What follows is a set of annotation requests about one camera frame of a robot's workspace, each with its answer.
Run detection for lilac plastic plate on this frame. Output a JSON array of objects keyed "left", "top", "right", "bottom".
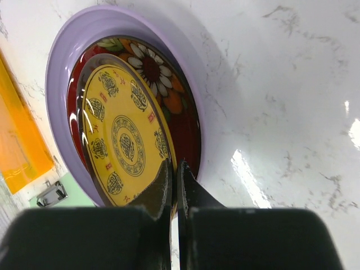
[{"left": 45, "top": 5, "right": 208, "bottom": 206}]

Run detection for orange folder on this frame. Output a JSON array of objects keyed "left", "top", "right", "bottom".
[{"left": 1, "top": 55, "right": 54, "bottom": 194}]

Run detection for red floral plate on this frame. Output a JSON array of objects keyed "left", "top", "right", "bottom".
[{"left": 66, "top": 35, "right": 201, "bottom": 176}]

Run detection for brown patterned plate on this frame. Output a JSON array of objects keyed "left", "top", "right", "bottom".
[{"left": 77, "top": 53, "right": 177, "bottom": 210}]

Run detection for mint green clipboard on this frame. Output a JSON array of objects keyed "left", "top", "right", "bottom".
[{"left": 0, "top": 171, "right": 98, "bottom": 209}]

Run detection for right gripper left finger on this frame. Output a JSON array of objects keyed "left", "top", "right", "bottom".
[{"left": 1, "top": 161, "right": 172, "bottom": 269}]

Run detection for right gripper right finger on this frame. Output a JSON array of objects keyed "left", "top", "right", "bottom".
[{"left": 176, "top": 161, "right": 343, "bottom": 269}]

